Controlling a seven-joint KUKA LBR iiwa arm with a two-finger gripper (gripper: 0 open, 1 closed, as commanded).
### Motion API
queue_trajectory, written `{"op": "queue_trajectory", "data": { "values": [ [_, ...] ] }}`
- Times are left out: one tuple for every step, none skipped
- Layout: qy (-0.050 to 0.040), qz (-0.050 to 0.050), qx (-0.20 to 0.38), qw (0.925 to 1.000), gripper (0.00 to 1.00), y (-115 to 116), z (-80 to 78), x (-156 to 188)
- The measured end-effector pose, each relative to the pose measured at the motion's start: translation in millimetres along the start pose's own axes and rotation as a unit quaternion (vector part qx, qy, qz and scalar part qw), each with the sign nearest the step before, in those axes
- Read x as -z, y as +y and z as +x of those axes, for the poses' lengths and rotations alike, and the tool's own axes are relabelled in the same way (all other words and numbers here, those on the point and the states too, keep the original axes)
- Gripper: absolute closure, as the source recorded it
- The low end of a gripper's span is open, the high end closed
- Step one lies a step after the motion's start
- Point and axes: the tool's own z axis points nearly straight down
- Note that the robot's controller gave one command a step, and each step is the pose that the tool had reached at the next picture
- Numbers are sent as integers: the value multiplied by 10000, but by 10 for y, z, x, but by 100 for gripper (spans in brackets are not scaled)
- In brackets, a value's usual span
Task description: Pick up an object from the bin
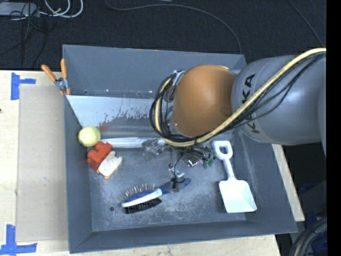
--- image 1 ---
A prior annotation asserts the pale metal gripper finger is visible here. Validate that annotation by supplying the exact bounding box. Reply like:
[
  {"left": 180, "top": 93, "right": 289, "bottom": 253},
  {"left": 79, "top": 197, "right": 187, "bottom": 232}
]
[
  {"left": 168, "top": 163, "right": 186, "bottom": 194},
  {"left": 142, "top": 139, "right": 166, "bottom": 162}
]

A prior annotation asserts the white long plastic piece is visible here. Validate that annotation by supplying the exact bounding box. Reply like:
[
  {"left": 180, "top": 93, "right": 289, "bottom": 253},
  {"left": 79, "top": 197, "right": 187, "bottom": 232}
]
[{"left": 101, "top": 137, "right": 160, "bottom": 149}]

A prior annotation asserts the blue and white brush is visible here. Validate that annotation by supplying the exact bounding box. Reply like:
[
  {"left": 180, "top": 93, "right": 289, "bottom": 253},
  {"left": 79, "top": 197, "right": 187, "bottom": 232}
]
[{"left": 119, "top": 177, "right": 192, "bottom": 215}]

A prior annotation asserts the white toy bread slice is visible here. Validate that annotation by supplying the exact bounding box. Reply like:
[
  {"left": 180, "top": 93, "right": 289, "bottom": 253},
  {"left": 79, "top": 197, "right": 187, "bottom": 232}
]
[{"left": 96, "top": 150, "right": 124, "bottom": 180}]

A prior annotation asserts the grey metal bin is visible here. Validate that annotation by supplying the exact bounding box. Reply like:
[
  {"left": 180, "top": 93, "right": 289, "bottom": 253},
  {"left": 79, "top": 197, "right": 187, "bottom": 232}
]
[{"left": 61, "top": 44, "right": 298, "bottom": 254}]

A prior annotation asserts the red toy block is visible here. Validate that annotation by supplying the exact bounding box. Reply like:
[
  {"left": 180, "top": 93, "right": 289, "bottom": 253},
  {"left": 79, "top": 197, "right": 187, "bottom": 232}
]
[{"left": 86, "top": 141, "right": 113, "bottom": 173}]

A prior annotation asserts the white toy shovel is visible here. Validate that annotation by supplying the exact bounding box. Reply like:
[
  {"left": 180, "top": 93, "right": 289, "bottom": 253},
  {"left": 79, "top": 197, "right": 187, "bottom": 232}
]
[{"left": 211, "top": 140, "right": 258, "bottom": 214}]

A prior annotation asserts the yellow-green ball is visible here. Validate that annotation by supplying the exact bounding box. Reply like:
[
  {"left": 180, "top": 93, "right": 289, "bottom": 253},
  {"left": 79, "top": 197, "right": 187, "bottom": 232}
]
[{"left": 77, "top": 126, "right": 102, "bottom": 148}]

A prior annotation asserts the pale wood flat board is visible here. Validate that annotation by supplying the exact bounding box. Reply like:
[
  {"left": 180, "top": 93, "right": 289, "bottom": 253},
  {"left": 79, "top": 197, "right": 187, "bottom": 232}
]
[{"left": 15, "top": 85, "right": 70, "bottom": 243}]

